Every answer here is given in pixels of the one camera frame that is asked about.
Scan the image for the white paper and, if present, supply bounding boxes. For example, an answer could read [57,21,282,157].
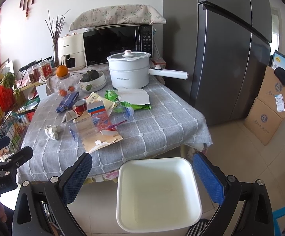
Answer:
[44,125,63,140]

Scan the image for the blue snack package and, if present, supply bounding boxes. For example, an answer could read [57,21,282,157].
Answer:
[56,91,79,113]

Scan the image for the brown paper envelope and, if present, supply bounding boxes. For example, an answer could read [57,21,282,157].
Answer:
[69,114,123,153]

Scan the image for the red drink can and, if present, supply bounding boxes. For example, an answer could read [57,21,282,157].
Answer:
[72,99,87,117]

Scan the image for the white red blue packet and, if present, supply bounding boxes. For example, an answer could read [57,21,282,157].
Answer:
[87,102,116,131]

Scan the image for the beige food packet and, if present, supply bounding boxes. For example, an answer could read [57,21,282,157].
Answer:
[86,92,116,116]

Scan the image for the green snack bag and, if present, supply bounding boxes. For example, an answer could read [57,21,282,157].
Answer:
[105,90,152,110]

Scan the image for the torn grey cardboard piece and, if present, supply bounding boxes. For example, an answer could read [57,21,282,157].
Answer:
[116,87,150,105]

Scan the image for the white square trash bin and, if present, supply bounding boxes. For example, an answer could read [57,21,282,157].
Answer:
[116,157,202,233]

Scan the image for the small tangerine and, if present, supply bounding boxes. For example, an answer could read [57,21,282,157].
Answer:
[59,89,67,96]
[68,86,75,92]

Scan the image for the clear glass jar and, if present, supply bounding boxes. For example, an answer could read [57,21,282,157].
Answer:
[56,74,81,94]

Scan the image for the red label spice jar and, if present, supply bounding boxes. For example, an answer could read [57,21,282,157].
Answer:
[39,61,52,78]

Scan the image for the lower cardboard box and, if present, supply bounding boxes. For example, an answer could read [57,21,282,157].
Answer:
[244,98,282,146]

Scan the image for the cardboard box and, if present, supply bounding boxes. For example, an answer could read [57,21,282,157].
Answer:
[244,98,282,146]
[257,66,285,119]

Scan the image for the large orange fruit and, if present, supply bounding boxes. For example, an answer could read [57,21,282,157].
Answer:
[56,65,68,78]

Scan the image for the white ceramic bowl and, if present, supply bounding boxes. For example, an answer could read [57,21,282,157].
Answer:
[80,71,107,93]

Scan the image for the grey checked tablecloth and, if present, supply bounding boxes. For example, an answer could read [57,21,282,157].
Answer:
[17,77,212,183]

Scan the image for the dark green squash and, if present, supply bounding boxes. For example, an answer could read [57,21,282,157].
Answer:
[81,70,100,83]

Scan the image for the upper cardboard box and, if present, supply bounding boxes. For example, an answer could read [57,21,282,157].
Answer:
[257,66,285,119]

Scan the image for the cream air fryer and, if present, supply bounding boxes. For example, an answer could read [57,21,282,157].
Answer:
[58,33,86,70]

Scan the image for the dried branches in vase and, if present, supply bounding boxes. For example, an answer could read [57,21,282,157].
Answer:
[45,10,69,67]

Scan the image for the white electric cooking pot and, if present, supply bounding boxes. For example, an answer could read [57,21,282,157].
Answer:
[107,50,188,89]

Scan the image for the black microwave oven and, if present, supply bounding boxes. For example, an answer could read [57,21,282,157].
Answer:
[83,24,154,66]

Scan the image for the floral cloth microwave cover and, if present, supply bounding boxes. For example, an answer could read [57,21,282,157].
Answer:
[69,4,166,31]

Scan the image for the dark grey refrigerator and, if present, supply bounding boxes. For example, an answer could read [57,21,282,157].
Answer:
[163,0,272,125]

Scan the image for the black wire rack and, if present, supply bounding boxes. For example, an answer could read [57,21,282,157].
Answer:
[0,85,35,161]

